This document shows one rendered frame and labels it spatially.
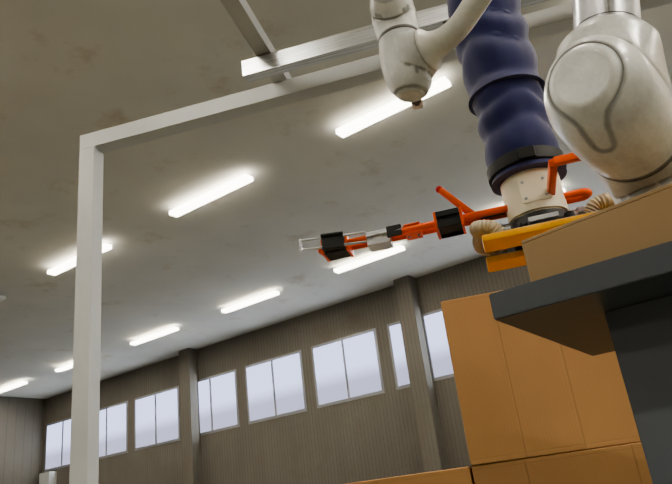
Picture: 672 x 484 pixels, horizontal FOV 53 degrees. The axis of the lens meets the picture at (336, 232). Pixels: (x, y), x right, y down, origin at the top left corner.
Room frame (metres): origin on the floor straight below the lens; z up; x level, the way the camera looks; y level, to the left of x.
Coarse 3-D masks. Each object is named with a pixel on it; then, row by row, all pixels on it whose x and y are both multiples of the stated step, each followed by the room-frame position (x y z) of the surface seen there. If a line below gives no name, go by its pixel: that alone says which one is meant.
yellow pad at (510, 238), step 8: (568, 216) 1.67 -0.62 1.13; (576, 216) 1.63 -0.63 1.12; (512, 224) 1.71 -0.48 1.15; (520, 224) 1.70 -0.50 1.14; (536, 224) 1.66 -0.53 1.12; (544, 224) 1.65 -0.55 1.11; (552, 224) 1.65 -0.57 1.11; (560, 224) 1.64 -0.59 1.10; (496, 232) 1.68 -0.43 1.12; (504, 232) 1.67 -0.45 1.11; (512, 232) 1.67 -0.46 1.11; (520, 232) 1.67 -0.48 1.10; (528, 232) 1.66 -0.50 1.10; (536, 232) 1.67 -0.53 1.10; (488, 240) 1.69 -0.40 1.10; (496, 240) 1.69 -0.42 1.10; (504, 240) 1.70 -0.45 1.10; (512, 240) 1.71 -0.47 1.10; (520, 240) 1.72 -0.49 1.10; (488, 248) 1.75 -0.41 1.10; (496, 248) 1.75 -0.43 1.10; (504, 248) 1.76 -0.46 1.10
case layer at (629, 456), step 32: (608, 448) 1.60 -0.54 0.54; (640, 448) 1.58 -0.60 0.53; (384, 480) 1.71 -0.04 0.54; (416, 480) 1.69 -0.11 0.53; (448, 480) 1.68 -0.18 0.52; (480, 480) 1.66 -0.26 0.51; (512, 480) 1.65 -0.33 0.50; (544, 480) 1.63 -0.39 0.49; (576, 480) 1.62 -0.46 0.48; (608, 480) 1.60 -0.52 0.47; (640, 480) 1.59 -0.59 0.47
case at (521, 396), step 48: (480, 336) 1.64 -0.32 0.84; (528, 336) 1.62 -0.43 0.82; (480, 384) 1.65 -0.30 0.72; (528, 384) 1.63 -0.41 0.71; (576, 384) 1.61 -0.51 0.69; (624, 384) 1.58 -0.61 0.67; (480, 432) 1.65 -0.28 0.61; (528, 432) 1.63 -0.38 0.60; (576, 432) 1.61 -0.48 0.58; (624, 432) 1.59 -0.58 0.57
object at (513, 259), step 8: (520, 248) 1.89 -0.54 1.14; (496, 256) 1.87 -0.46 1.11; (504, 256) 1.86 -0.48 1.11; (512, 256) 1.86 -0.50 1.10; (520, 256) 1.85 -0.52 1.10; (488, 264) 1.89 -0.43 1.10; (496, 264) 1.90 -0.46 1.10; (504, 264) 1.91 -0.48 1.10; (512, 264) 1.92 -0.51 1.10; (520, 264) 1.93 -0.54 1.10
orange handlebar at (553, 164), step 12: (564, 156) 1.51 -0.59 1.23; (576, 156) 1.51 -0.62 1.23; (552, 168) 1.54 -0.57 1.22; (552, 180) 1.62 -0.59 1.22; (552, 192) 1.69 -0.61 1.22; (564, 192) 1.75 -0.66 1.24; (576, 192) 1.74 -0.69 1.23; (588, 192) 1.74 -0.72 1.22; (468, 216) 1.80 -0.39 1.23; (480, 216) 1.80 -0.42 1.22; (504, 216) 1.83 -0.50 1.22; (408, 228) 1.84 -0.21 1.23; (420, 228) 1.84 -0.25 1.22; (432, 228) 1.87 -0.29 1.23; (348, 240) 1.88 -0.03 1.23; (360, 240) 1.87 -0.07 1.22; (396, 240) 1.90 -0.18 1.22; (408, 240) 1.90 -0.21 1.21
